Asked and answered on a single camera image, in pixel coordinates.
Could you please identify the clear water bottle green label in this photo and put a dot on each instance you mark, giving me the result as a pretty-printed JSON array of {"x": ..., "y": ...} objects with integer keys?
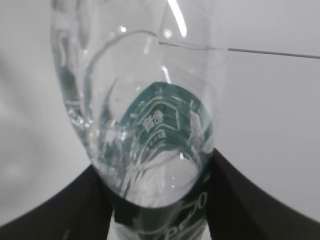
[{"x": 142, "y": 82}]

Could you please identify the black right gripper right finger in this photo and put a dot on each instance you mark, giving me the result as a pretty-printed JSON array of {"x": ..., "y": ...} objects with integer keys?
[{"x": 238, "y": 209}]

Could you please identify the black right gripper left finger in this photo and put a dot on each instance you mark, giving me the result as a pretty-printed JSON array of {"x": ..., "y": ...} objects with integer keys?
[{"x": 80, "y": 211}]

